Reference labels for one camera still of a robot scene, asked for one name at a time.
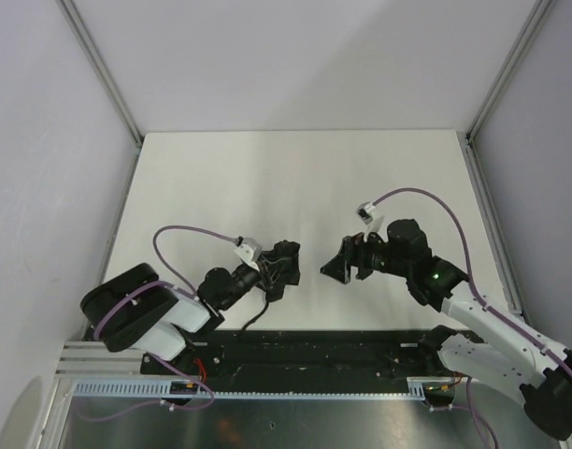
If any black folding umbrella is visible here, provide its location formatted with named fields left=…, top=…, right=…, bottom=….
left=238, top=240, right=302, bottom=332

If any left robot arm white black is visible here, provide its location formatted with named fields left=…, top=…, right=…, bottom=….
left=80, top=263, right=268, bottom=361

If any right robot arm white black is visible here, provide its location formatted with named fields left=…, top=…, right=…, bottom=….
left=320, top=219, right=572, bottom=441

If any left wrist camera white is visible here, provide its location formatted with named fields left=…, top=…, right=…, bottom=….
left=234, top=237, right=262, bottom=271

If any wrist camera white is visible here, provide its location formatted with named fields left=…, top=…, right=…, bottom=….
left=356, top=202, right=384, bottom=237
left=234, top=237, right=262, bottom=271

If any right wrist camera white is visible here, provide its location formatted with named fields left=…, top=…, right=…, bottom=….
left=356, top=202, right=384, bottom=237

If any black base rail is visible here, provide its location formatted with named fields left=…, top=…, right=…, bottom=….
left=82, top=326, right=479, bottom=397

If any grey cable duct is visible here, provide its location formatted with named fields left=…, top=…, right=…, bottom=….
left=73, top=377, right=449, bottom=400

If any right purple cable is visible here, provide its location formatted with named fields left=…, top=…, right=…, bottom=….
left=372, top=187, right=572, bottom=445

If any aluminium frame crossbar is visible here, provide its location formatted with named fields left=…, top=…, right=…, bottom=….
left=55, top=340, right=147, bottom=380

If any right aluminium corner post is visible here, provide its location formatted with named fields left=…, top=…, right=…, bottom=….
left=465, top=0, right=556, bottom=141

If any aluminium corner post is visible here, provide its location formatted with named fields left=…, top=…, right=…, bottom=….
left=465, top=0, right=556, bottom=141
left=55, top=0, right=145, bottom=141

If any left aluminium corner post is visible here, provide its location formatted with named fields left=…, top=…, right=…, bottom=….
left=55, top=0, right=145, bottom=141

